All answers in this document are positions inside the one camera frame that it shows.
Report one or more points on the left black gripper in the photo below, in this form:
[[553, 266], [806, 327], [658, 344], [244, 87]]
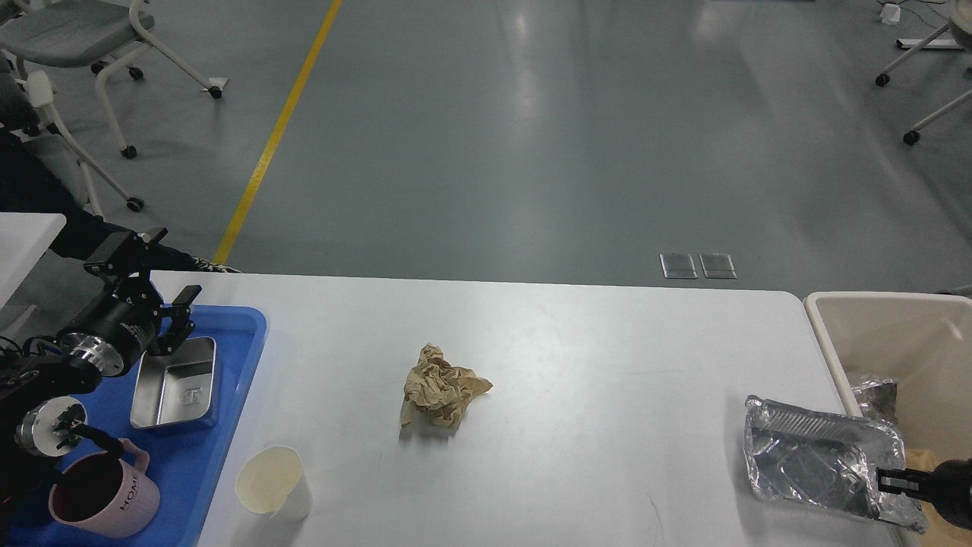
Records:
[[118, 326]]

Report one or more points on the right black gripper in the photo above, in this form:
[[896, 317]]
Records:
[[949, 485]]

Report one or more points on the aluminium foil tray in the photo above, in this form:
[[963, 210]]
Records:
[[828, 461]]

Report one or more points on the rectangular stainless steel tin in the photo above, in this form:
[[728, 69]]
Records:
[[177, 393]]

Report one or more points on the pink ceramic mug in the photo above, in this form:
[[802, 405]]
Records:
[[105, 494]]

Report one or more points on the cream paper cup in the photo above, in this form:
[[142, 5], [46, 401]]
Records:
[[273, 484]]

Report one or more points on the brown paper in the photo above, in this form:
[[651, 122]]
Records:
[[936, 533], [439, 390]]

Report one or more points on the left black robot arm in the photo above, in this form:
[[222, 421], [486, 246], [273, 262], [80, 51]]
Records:
[[41, 422]]

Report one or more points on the brown paper in bin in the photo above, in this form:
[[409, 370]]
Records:
[[936, 533]]

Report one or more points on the crumpled foil in bin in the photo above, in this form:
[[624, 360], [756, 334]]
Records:
[[875, 395]]

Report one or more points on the white side table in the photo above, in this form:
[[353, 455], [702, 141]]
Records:
[[25, 237]]

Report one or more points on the beige plastic bin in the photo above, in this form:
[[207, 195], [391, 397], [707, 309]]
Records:
[[923, 341]]

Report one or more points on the seated person dark clothes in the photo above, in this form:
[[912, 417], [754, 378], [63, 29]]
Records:
[[28, 186]]

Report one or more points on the blue plastic tray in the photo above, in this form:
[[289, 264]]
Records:
[[185, 465]]

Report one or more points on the grey office chair near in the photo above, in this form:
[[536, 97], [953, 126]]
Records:
[[28, 113]]

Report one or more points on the grey office chair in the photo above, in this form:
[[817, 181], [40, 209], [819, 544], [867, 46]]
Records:
[[28, 113], [74, 34]]

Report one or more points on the grey office chair far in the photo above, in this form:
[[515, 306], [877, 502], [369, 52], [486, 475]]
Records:
[[74, 34]]

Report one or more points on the right metal floor plate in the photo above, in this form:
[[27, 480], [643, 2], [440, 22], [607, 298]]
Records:
[[718, 266]]

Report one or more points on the metal floor plate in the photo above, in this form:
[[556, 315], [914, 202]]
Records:
[[678, 266], [718, 266]]

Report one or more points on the left metal floor plate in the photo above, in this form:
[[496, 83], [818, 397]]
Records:
[[678, 266]]

